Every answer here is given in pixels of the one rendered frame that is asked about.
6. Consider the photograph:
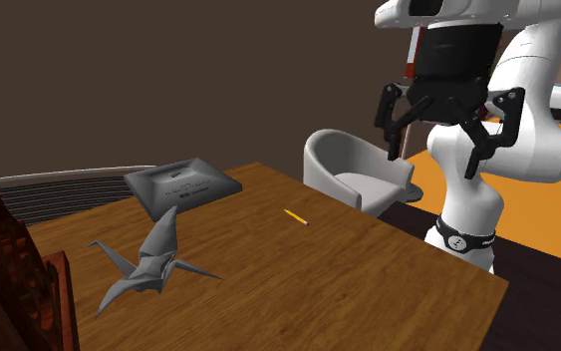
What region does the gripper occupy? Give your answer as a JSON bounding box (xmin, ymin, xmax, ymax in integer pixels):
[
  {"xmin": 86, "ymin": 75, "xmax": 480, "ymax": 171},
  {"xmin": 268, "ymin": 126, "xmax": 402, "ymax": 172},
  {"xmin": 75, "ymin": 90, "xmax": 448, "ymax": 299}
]
[{"xmin": 373, "ymin": 23, "xmax": 526, "ymax": 180}]

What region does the red and white floor lamp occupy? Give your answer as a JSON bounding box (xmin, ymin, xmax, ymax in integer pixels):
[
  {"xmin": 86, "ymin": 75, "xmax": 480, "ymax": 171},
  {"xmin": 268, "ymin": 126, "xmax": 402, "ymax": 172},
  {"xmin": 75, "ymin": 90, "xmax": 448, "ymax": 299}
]
[{"xmin": 403, "ymin": 26, "xmax": 423, "ymax": 160}]

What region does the white armchair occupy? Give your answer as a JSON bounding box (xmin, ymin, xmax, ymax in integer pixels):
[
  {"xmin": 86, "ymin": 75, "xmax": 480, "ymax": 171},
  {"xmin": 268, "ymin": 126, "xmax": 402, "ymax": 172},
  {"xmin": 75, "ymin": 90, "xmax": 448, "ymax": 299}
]
[{"xmin": 302, "ymin": 128, "xmax": 425, "ymax": 218}]

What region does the yellow pencil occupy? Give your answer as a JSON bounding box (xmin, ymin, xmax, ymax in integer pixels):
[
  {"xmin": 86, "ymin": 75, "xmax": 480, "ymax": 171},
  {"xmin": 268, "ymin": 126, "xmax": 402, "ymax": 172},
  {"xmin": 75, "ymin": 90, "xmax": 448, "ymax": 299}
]
[{"xmin": 283, "ymin": 207, "xmax": 310, "ymax": 227}]

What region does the grey flat box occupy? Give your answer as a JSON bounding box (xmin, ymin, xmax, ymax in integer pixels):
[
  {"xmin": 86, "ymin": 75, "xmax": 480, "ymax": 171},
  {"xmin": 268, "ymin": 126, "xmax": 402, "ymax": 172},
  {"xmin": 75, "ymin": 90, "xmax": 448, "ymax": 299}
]
[{"xmin": 123, "ymin": 157, "xmax": 244, "ymax": 222}]

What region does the grey paper crane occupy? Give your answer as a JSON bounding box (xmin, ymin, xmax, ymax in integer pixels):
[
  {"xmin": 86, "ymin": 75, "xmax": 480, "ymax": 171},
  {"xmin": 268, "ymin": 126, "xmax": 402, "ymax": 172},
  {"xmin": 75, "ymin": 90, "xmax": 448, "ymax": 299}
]
[{"xmin": 85, "ymin": 204, "xmax": 225, "ymax": 320}]

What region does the grey striped furniture, white rim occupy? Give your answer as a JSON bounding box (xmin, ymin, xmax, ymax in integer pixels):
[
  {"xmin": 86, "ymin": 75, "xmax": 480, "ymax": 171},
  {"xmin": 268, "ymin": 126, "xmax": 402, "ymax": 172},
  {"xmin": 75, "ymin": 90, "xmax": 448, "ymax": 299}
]
[{"xmin": 0, "ymin": 164, "xmax": 157, "ymax": 227}]

